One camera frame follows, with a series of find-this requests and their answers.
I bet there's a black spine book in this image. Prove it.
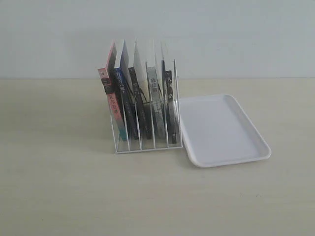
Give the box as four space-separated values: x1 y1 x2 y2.
161 41 178 144

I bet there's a white plastic tray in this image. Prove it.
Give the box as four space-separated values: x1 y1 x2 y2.
179 94 272 168

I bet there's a dark brown spine book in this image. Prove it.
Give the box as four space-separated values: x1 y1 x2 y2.
128 39 152 140

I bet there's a grey spine book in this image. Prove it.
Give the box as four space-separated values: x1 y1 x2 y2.
145 41 167 138

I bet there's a blue moon cover book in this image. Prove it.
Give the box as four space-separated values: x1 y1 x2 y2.
114 39 138 140

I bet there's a pink spine book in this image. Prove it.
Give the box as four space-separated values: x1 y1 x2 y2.
98 42 127 141

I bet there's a white wire book rack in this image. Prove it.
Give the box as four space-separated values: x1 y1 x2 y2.
97 38 183 155

